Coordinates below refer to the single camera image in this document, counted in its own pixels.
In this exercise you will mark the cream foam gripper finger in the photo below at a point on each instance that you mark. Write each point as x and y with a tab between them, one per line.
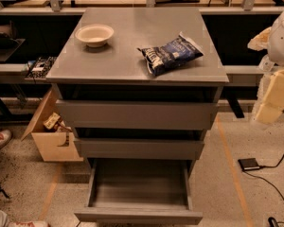
260	41
271	106

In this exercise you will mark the blue chip bag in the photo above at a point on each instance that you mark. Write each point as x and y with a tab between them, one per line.
161	59

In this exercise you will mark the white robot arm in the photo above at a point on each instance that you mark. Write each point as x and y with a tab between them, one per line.
273	60

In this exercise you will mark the grey drawer cabinet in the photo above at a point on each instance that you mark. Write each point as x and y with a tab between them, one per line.
118	72

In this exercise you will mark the grey bottom drawer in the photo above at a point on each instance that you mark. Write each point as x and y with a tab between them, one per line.
139	191

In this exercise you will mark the grey drawer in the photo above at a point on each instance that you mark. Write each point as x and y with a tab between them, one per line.
137	115
139	191
139	149

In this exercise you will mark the grey middle drawer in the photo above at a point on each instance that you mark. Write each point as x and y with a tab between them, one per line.
139	149

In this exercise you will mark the grey top drawer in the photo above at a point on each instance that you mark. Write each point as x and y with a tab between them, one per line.
137	115

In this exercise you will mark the black foot pedal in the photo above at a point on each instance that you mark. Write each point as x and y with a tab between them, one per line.
248	164

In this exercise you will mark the long metal workbench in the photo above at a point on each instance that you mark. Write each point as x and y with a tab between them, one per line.
44	34

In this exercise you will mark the white bowl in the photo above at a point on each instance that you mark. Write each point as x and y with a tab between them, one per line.
96	35

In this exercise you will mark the snack pack in box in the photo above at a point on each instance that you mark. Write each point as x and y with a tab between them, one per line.
53	122

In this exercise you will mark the patterned notebook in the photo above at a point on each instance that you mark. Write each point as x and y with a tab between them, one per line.
39	68

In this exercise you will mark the cardboard box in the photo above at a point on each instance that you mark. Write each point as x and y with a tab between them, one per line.
54	146

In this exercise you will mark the red white sneaker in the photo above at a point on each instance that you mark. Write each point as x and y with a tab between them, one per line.
5	137

